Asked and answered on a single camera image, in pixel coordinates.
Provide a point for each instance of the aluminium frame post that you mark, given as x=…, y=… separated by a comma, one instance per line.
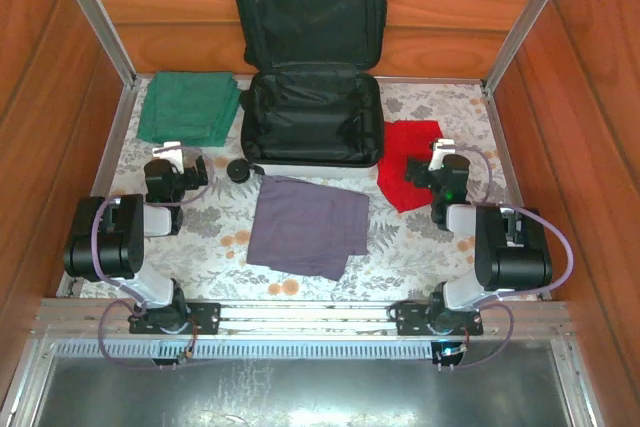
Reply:
x=530, y=12
x=95, y=12

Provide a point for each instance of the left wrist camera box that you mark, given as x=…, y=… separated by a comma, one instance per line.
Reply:
x=167, y=152

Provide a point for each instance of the red cloth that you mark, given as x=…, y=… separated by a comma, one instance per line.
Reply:
x=400, y=147

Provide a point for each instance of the shiny metal sheet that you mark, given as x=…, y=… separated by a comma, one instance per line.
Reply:
x=300, y=397

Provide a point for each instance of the white hard-shell suitcase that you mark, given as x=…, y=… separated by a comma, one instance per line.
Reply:
x=310, y=112

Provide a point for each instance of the purple cloth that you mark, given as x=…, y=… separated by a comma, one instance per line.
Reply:
x=305, y=227

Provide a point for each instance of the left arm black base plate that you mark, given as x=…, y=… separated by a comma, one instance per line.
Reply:
x=205, y=317

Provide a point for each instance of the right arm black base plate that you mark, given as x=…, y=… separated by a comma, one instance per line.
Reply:
x=410, y=317

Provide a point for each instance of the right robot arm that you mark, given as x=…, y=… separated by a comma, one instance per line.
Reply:
x=510, y=247

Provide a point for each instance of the green cloth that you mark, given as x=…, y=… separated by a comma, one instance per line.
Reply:
x=185, y=107

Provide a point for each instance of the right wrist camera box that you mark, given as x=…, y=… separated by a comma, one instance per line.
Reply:
x=440, y=153

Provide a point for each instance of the small controller board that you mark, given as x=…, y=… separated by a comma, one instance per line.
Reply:
x=450, y=349
x=186, y=354

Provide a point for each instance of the floral tablecloth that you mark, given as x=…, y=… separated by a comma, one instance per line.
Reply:
x=200, y=267

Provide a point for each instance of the aluminium mounting rail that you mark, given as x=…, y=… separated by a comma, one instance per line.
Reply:
x=300, y=317

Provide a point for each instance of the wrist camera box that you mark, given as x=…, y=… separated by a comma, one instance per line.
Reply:
x=167, y=152
x=440, y=153

